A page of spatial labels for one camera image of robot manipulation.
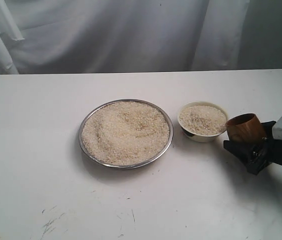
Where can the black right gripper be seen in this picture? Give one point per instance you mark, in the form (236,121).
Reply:
(256,157)

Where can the brown wooden cup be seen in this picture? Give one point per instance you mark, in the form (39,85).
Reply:
(245,128)

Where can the small white rice bowl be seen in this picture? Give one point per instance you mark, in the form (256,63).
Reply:
(202,121)

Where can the round steel rice plate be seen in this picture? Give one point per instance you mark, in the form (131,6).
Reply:
(125,134)

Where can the white backdrop curtain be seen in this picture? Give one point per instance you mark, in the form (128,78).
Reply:
(122,36)

